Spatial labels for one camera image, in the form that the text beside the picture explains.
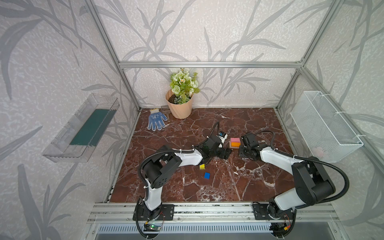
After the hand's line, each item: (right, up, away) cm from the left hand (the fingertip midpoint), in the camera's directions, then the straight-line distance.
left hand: (228, 144), depth 90 cm
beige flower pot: (-31, +21, +14) cm, 41 cm away
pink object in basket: (+41, -1, -17) cm, 44 cm away
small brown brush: (-43, +24, +18) cm, 53 cm away
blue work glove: (-53, +18, +26) cm, 61 cm away
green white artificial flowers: (-28, +38, +8) cm, 48 cm away
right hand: (+10, -2, +5) cm, 11 cm away
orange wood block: (+6, -1, +6) cm, 9 cm away
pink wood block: (+3, -3, +7) cm, 8 cm away
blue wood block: (-13, -17, -4) cm, 22 cm away
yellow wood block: (-16, -12, -3) cm, 21 cm away
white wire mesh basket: (+37, +9, -27) cm, 47 cm away
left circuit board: (-40, -37, -19) cm, 57 cm away
